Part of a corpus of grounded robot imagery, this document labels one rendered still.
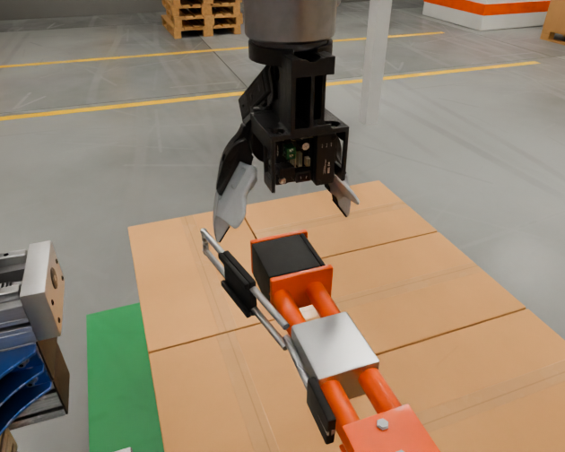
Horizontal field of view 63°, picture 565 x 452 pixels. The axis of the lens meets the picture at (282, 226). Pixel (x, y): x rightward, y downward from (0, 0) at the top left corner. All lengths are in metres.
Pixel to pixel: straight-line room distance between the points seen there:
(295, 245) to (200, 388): 0.64
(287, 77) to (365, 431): 0.28
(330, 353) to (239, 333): 0.79
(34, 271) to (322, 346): 0.48
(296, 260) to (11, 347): 0.47
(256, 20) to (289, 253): 0.27
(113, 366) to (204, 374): 0.86
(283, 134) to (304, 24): 0.08
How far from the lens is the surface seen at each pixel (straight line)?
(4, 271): 0.83
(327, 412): 0.40
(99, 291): 2.32
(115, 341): 2.05
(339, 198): 0.51
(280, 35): 0.38
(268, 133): 0.39
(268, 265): 0.52
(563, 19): 7.89
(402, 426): 0.41
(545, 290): 2.48
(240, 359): 1.17
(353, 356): 0.44
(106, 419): 1.82
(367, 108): 3.98
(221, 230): 0.48
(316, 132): 0.39
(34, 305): 0.75
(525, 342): 1.35
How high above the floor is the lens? 1.43
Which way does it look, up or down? 33 degrees down
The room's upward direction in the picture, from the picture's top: straight up
